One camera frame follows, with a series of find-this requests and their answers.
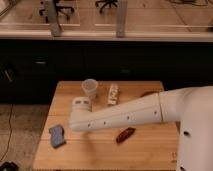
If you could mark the clear plastic cup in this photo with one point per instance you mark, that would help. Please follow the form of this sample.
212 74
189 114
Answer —
89 87

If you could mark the brown chocolate bar wrapper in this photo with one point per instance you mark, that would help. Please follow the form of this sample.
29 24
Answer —
125 134

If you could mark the black object floor corner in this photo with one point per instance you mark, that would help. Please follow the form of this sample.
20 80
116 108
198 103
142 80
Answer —
8 166

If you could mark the right black office chair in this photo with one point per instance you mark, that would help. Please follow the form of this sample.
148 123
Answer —
105 3

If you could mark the left black office chair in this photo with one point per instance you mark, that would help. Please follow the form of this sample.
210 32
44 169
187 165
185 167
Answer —
59 9

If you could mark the black office chair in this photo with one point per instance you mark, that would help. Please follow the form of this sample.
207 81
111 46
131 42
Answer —
105 3
59 9

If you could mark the grey metal post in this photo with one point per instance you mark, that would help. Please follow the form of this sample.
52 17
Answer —
52 18
121 18

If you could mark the right grey metal post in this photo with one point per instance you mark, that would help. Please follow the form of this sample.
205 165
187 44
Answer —
121 18

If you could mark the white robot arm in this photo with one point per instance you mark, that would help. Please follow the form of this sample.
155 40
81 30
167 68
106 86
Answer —
191 107

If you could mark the left grey metal post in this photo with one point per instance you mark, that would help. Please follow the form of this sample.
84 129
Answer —
52 18

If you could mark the orange bowl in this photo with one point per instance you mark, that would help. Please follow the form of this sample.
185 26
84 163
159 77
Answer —
148 93

